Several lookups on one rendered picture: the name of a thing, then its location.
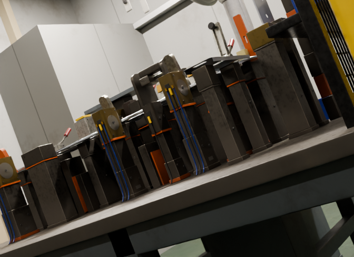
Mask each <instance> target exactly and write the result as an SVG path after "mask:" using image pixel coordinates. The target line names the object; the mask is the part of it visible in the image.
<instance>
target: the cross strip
mask: <svg viewBox="0 0 354 257"><path fill-rule="evenodd" d="M244 58H250V56H249V55H236V56H221V57H211V58H207V59H205V60H203V61H201V62H200V63H198V64H196V65H194V66H192V67H190V68H188V69H186V70H184V72H185V75H191V74H192V73H191V72H192V71H194V70H196V69H198V68H200V67H202V66H204V65H214V64H215V65H214V69H215V71H216V72H217V71H220V70H219V69H220V68H222V67H224V66H226V65H228V64H230V63H232V62H234V61H235V62H237V61H239V60H241V59H244ZM238 59H239V60H238ZM236 60H237V61H236ZM220 61H222V62H220ZM203 62H205V63H203ZM218 62H220V63H218ZM201 63H203V64H201ZM216 63H217V64H216ZM199 64H201V65H199ZM197 65H199V66H197ZM195 66H197V67H195Z"/></svg>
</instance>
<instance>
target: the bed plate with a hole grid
mask: <svg viewBox="0 0 354 257"><path fill-rule="evenodd" d="M328 120H329V123H328V124H326V125H323V126H320V127H319V128H318V129H316V130H314V131H312V132H309V133H306V134H304V135H301V136H298V137H295V138H293V139H289V138H287V139H285V140H283V141H281V142H278V143H276V144H273V145H272V147H270V148H268V149H265V150H263V151H260V152H257V153H254V154H250V157H249V158H247V159H245V160H243V161H241V162H238V163H235V164H232V165H229V166H228V163H227V162H224V163H221V165H220V166H217V167H215V168H213V169H211V170H209V171H206V172H205V173H202V174H199V175H197V176H195V175H194V173H192V174H191V176H189V177H187V178H185V179H183V180H180V181H178V182H175V183H173V184H170V183H167V184H165V185H162V186H159V187H157V188H153V189H150V190H148V192H146V193H144V194H141V195H139V196H137V197H135V198H132V199H129V200H128V201H125V202H122V200H120V201H118V202H115V203H113V204H111V205H108V206H106V207H103V208H100V209H97V210H95V211H92V212H90V213H86V214H84V215H81V216H80V217H79V218H76V219H74V220H71V221H69V222H67V223H64V224H61V225H58V226H56V227H53V228H51V229H48V228H47V229H44V230H41V231H40V232H38V233H35V234H33V235H31V236H28V237H26V238H24V239H22V240H19V241H16V242H14V243H11V244H9V240H8V241H6V242H4V243H1V244H0V257H35V256H39V255H42V254H45V253H48V252H52V251H55V250H58V249H61V248H64V247H67V246H70V245H73V244H76V243H80V242H83V241H86V240H89V239H92V238H95V237H98V236H101V235H105V234H108V233H111V232H114V231H117V230H120V229H123V228H126V227H129V226H133V225H136V224H139V223H142V222H145V221H148V220H151V219H154V218H158V217H161V216H164V215H167V214H170V213H173V212H176V211H179V210H183V209H186V208H189V207H192V206H195V205H198V204H201V203H204V202H207V201H211V200H214V199H217V198H220V197H223V196H226V195H229V194H232V193H236V192H239V191H242V190H245V189H249V188H251V187H254V186H257V185H260V184H264V183H267V182H270V181H273V180H277V179H280V178H282V177H285V176H289V175H292V174H295V173H298V172H302V171H305V170H308V169H311V168H313V167H317V166H320V165H323V164H326V163H330V162H333V161H336V160H339V159H342V158H345V157H348V156H351V155H354V127H351V128H348V129H347V127H346V125H345V123H344V120H343V118H342V116H341V117H339V118H336V119H334V120H331V121H330V119H328ZM121 202H122V203H121Z"/></svg>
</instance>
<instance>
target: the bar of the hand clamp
mask: <svg viewBox="0 0 354 257"><path fill-rule="evenodd" d="M208 28H209V29H210V30H211V32H212V35H213V38H214V41H215V44H216V47H217V50H218V53H219V56H220V57H221V56H224V55H225V54H226V56H228V55H229V54H230V52H229V49H228V46H227V43H226V41H225V38H224V35H223V31H222V28H221V25H220V23H219V22H216V23H213V22H210V23H209V24H208Z"/></svg>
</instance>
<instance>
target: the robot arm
mask: <svg viewBox="0 0 354 257"><path fill-rule="evenodd" d="M122 1H123V4H124V7H125V9H126V12H129V11H131V10H132V6H131V4H130V1H129V0H122ZM139 1H140V3H141V6H142V8H143V11H144V13H147V12H149V11H150V9H149V7H148V4H147V2H146V0H139ZM191 1H193V2H195V3H197V4H200V5H203V6H213V5H214V4H216V2H217V1H219V2H220V3H221V4H223V6H224V9H225V11H226V14H227V16H228V19H229V21H230V24H231V27H232V29H233V32H234V34H235V37H236V39H237V42H238V44H239V47H240V50H242V49H245V47H244V45H243V42H242V39H241V37H240V35H239V32H238V30H237V27H236V25H235V23H234V20H233V17H234V16H236V15H238V14H241V17H242V19H243V22H244V24H245V26H246V29H247V31H248V32H249V31H251V30H253V29H254V27H253V24H252V21H251V18H250V16H249V13H248V11H247V8H246V6H245V3H244V1H243V0H191Z"/></svg>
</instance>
